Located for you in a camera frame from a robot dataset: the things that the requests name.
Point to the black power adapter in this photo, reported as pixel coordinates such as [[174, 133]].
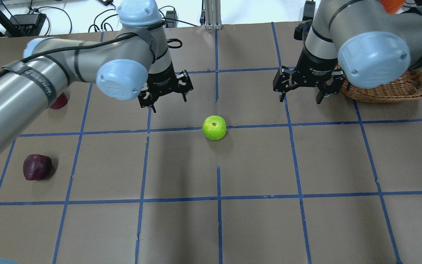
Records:
[[308, 10]]

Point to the woven wicker basket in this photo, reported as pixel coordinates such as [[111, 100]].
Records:
[[408, 87]]

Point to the orange bucket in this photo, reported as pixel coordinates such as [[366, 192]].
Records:
[[392, 6]]

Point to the black box on table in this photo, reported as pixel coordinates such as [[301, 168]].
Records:
[[29, 24]]

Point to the aluminium frame post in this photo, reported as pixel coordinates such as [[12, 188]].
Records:
[[212, 14]]

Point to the dark purple apple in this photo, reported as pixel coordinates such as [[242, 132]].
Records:
[[37, 167]]

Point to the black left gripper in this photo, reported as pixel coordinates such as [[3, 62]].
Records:
[[161, 80]]

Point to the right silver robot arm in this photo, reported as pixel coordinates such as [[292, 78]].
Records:
[[354, 40]]

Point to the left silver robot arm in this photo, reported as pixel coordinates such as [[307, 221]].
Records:
[[136, 64]]

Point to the green apple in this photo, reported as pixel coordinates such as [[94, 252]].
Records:
[[214, 127]]

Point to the black power brick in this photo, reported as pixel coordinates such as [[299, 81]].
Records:
[[171, 17]]

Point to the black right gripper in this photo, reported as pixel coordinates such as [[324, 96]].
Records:
[[314, 65]]

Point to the red apple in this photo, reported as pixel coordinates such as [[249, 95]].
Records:
[[60, 102]]

